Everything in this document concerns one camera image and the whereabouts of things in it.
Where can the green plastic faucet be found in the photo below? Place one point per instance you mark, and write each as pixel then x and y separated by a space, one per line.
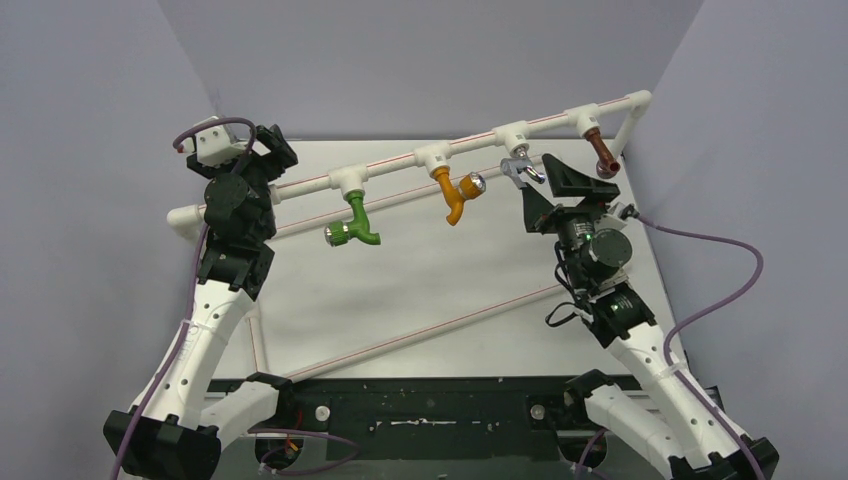
pixel 338 233

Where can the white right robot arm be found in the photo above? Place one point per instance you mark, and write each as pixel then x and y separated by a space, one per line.
pixel 686 435

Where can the orange plastic faucet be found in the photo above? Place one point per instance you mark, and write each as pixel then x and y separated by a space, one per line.
pixel 468 188

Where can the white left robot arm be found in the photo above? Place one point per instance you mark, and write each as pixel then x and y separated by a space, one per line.
pixel 169 432

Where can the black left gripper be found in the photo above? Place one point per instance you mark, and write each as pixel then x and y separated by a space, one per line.
pixel 273 143

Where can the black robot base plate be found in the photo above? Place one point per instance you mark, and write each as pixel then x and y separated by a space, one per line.
pixel 436 419

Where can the white pvc pipe frame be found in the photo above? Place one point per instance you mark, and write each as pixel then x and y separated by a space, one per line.
pixel 432 300

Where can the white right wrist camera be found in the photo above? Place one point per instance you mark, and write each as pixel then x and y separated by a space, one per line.
pixel 620 214

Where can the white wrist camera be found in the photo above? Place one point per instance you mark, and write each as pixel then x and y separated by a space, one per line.
pixel 211 142
pixel 620 214

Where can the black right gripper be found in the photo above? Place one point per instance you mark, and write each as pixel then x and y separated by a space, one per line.
pixel 573 205

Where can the chrome metal faucet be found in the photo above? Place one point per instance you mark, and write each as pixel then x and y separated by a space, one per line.
pixel 519 166

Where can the brown plastic faucet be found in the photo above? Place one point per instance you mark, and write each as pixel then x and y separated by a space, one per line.
pixel 607 165

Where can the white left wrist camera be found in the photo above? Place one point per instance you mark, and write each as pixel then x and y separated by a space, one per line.
pixel 211 142

